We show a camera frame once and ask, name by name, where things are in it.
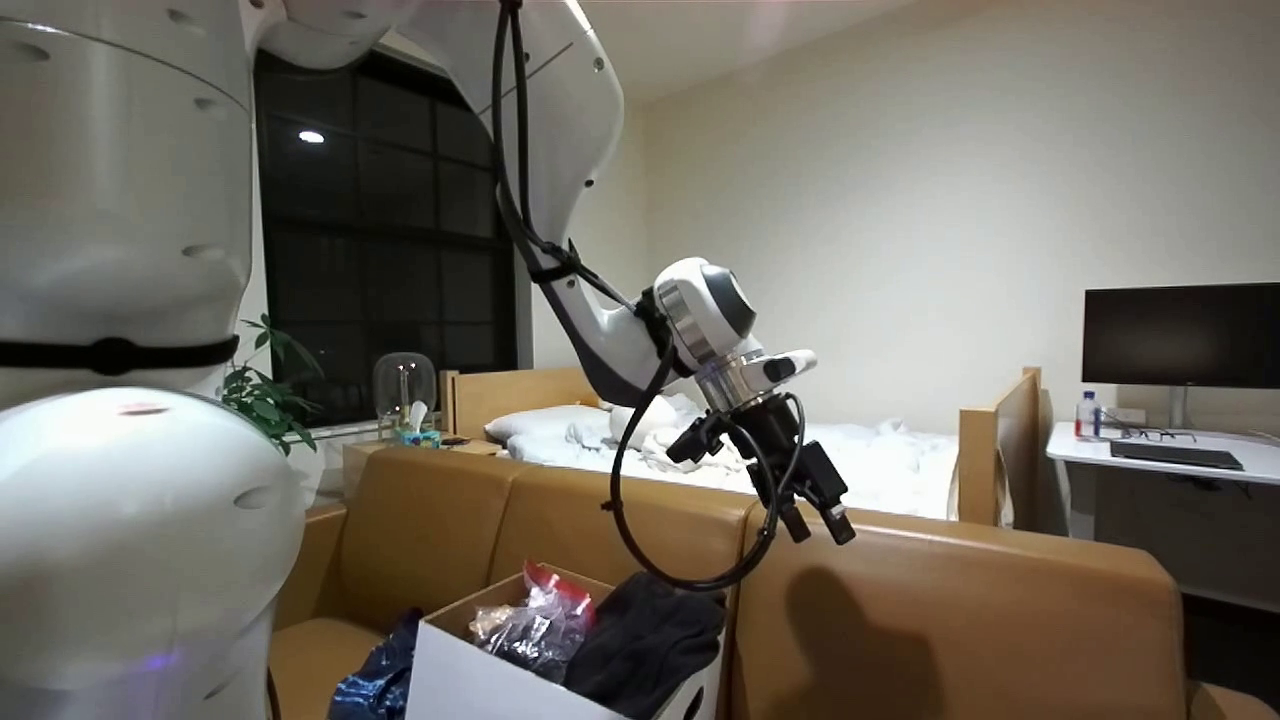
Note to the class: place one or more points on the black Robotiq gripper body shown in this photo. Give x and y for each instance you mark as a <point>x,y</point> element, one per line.
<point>768,431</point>

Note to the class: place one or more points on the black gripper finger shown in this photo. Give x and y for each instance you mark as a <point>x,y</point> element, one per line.
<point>825,495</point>
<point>786,507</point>

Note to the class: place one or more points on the black hooded cloth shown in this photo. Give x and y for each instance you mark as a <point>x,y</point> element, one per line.
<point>645,641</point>

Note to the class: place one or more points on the clear plastic bag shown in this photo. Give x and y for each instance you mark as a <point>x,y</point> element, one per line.
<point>543,623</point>

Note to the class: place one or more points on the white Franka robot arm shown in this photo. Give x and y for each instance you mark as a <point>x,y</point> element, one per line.
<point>134,400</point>

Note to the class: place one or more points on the tan leather sofa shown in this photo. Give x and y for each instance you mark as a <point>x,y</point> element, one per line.
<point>935,612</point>

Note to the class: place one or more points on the white cardboard box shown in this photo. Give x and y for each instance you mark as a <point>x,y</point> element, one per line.
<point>464,682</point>

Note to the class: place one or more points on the dark blue patterned cloth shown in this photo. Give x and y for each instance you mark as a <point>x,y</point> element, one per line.
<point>381,673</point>

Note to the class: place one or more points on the flat white pillow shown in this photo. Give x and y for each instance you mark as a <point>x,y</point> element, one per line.
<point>543,426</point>

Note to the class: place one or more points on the clear water bottle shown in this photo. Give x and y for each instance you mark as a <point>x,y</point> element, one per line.
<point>1088,417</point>

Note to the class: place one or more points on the white desk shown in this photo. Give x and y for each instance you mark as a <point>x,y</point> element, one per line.
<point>1172,522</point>

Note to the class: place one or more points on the black keyboard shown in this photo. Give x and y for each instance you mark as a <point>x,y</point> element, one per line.
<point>1172,453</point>

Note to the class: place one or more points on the glass dome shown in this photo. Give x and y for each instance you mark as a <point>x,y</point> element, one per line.
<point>404,395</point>

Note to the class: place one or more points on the black computer monitor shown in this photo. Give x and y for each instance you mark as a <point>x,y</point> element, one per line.
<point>1183,334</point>

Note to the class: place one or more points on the dark window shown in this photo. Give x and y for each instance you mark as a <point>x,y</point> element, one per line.
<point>387,242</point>

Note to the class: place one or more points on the green plant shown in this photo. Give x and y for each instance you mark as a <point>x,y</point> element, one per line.
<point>265,400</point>

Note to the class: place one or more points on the wooden bed frame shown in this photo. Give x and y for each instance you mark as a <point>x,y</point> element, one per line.
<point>535,395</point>

